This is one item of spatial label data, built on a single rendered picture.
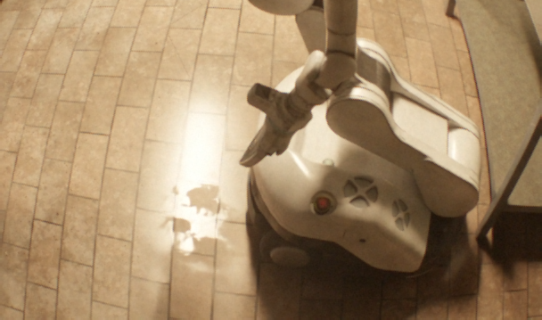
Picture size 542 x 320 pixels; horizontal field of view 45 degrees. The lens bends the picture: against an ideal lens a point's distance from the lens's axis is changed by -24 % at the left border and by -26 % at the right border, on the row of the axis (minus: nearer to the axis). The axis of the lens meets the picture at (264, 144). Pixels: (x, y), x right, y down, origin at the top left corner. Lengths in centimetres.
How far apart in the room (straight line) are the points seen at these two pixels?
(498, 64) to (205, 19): 113
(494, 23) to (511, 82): 33
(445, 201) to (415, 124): 24
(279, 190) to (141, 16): 108
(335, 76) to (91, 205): 101
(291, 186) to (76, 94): 93
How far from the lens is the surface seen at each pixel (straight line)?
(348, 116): 191
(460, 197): 212
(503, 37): 288
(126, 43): 276
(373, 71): 195
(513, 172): 217
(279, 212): 202
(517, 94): 267
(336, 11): 147
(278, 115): 172
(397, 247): 206
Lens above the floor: 197
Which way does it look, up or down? 52 degrees down
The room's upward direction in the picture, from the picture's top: 11 degrees clockwise
